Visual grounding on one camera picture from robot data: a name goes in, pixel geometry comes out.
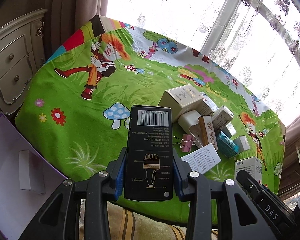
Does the teal patterned box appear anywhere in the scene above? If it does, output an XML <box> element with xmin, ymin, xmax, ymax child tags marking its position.
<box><xmin>216</xmin><ymin>131</ymin><xmax>239</xmax><ymax>158</ymax></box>

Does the large beige box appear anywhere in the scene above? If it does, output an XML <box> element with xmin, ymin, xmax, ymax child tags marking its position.
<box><xmin>158</xmin><ymin>85</ymin><xmax>214</xmax><ymax>122</ymax></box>

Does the white barcode medicine box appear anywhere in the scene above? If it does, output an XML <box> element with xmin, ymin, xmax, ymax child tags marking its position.
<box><xmin>235</xmin><ymin>157</ymin><xmax>262</xmax><ymax>184</ymax></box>

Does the striped beige cushion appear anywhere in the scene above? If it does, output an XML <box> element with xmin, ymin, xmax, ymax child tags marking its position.
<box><xmin>78</xmin><ymin>200</ymin><xmax>219</xmax><ymax>240</ymax></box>

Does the purple white cardboard box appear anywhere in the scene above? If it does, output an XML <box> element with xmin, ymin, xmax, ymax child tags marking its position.
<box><xmin>0</xmin><ymin>112</ymin><xmax>66</xmax><ymax>239</ymax></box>

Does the brown curtain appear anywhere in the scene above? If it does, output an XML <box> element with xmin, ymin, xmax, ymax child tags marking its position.
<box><xmin>43</xmin><ymin>0</ymin><xmax>108</xmax><ymax>58</ymax></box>

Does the white pink blue box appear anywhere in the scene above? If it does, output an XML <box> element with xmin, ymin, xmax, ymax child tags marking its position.
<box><xmin>200</xmin><ymin>92</ymin><xmax>219</xmax><ymax>112</ymax></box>

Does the white box with text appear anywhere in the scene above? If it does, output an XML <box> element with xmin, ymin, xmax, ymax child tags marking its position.
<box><xmin>181</xmin><ymin>144</ymin><xmax>221</xmax><ymax>174</ymax></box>

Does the pink binder clip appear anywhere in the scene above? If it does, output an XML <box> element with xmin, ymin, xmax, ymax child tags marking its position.
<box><xmin>173</xmin><ymin>134</ymin><xmax>201</xmax><ymax>153</ymax></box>

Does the black barcode box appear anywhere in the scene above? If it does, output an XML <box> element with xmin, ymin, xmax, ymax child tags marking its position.
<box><xmin>124</xmin><ymin>105</ymin><xmax>174</xmax><ymax>202</ymax></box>

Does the white medicine box blue logo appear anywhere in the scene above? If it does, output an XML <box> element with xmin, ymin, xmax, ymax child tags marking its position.
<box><xmin>211</xmin><ymin>105</ymin><xmax>234</xmax><ymax>133</ymax></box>

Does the white dental box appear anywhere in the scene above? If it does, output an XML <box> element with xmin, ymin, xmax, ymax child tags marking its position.
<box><xmin>198</xmin><ymin>116</ymin><xmax>218</xmax><ymax>151</ymax></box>

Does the white plastic holder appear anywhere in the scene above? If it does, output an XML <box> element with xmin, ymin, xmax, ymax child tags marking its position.
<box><xmin>178</xmin><ymin>110</ymin><xmax>203</xmax><ymax>148</ymax></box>

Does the white teal small box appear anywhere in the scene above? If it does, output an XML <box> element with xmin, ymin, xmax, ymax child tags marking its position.
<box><xmin>222</xmin><ymin>122</ymin><xmax>236</xmax><ymax>138</ymax></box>

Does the small white square box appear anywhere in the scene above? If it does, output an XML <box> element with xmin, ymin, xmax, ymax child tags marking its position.
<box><xmin>233</xmin><ymin>135</ymin><xmax>250</xmax><ymax>153</ymax></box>

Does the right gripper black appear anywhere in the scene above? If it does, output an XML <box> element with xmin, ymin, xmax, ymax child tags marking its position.
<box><xmin>236</xmin><ymin>170</ymin><xmax>300</xmax><ymax>239</ymax></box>

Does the cream ornate dresser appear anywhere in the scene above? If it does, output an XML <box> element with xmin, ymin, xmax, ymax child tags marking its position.
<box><xmin>0</xmin><ymin>9</ymin><xmax>47</xmax><ymax>115</ymax></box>

